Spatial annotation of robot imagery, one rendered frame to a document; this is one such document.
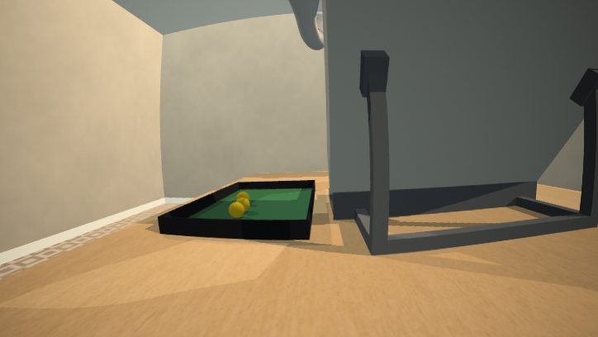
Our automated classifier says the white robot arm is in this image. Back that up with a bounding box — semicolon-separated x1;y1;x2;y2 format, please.
288;0;324;50

